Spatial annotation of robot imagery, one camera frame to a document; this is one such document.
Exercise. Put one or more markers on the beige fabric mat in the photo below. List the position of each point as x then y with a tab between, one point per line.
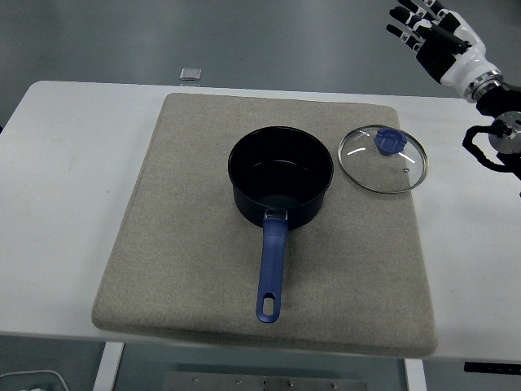
183	244

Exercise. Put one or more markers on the white table leg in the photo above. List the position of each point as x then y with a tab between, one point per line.
415	376
106	368

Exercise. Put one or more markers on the glass pot lid blue knob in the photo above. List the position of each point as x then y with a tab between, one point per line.
390	140

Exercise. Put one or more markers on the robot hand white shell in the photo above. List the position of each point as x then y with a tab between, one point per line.
464	67

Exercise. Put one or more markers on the small silver floor plate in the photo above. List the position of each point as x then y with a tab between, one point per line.
190	74

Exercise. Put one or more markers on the black bar under table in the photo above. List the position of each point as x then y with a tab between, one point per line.
492	367

